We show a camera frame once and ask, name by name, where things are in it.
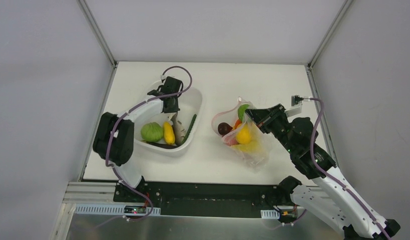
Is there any yellow lemon toy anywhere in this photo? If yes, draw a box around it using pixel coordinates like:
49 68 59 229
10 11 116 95
235 124 252 145

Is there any green lime toy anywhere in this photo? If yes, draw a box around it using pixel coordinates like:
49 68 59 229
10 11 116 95
237 103 249 122

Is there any orange toy fruit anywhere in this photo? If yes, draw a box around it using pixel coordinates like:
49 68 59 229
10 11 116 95
233 119 242 130

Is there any clear zip top bag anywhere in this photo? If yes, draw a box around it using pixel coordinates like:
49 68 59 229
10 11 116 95
211 97 270 171

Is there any red apple toy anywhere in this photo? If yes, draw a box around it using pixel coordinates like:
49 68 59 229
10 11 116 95
223 136 238 147

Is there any dark purple plum toy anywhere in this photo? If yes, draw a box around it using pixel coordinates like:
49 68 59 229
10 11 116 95
217 122 233 136

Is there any white plastic basket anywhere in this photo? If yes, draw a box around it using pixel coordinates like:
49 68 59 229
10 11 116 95
134 87 205 158

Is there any yellow napa cabbage toy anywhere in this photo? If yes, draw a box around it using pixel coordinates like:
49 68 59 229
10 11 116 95
231 141 263 154

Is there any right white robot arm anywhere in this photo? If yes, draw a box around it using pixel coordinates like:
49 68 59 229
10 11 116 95
245 104 400 240

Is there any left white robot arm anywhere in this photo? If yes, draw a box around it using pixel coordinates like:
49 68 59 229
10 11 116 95
92 76 192 202

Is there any green cucumber toy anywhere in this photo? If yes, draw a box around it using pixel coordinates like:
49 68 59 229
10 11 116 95
181 114 197 145

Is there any grey fish toy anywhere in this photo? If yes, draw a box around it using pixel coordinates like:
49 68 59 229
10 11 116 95
170 113 187 146

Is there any yellow corn toy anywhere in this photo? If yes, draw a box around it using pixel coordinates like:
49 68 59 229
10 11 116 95
162 121 175 145

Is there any dark eggplant toy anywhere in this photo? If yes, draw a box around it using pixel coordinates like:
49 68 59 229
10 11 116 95
143 141 178 149

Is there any green round vegetable toy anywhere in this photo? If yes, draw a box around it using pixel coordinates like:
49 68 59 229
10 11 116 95
140 122 164 142

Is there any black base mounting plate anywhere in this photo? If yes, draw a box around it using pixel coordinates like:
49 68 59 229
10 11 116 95
113 179 299 223

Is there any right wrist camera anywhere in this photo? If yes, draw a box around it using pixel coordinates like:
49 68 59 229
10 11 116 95
285 95 304 118

